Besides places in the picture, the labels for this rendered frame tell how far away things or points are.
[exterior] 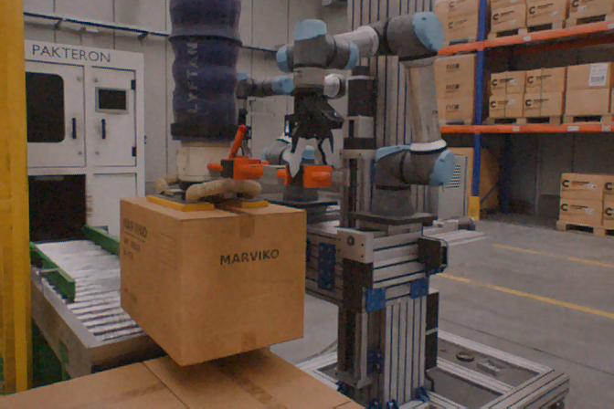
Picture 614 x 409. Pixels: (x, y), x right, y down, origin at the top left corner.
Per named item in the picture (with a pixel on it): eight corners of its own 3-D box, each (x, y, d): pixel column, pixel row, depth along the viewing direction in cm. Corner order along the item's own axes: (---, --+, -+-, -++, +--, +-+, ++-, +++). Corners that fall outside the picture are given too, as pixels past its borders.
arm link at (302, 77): (332, 69, 120) (302, 66, 115) (331, 89, 120) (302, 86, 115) (312, 73, 126) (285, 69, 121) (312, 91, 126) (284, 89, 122)
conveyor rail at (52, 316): (-4, 265, 354) (-4, 237, 352) (5, 264, 357) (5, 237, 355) (88, 404, 169) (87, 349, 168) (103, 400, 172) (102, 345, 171)
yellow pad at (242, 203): (197, 198, 187) (197, 184, 187) (222, 197, 193) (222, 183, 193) (241, 209, 159) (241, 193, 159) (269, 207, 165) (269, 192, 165)
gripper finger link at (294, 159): (282, 176, 122) (295, 141, 124) (296, 177, 118) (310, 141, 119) (272, 171, 121) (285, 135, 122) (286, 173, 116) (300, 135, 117)
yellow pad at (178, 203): (145, 201, 177) (145, 186, 176) (174, 200, 182) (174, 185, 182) (183, 213, 149) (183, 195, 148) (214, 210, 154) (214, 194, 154)
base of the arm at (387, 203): (389, 209, 187) (390, 182, 186) (423, 214, 175) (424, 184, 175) (360, 212, 177) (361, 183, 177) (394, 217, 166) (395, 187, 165)
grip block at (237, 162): (218, 178, 150) (218, 158, 150) (248, 177, 156) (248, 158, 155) (231, 180, 143) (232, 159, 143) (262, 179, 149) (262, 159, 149)
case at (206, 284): (120, 307, 187) (119, 197, 184) (220, 291, 209) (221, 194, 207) (181, 367, 137) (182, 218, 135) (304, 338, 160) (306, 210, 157)
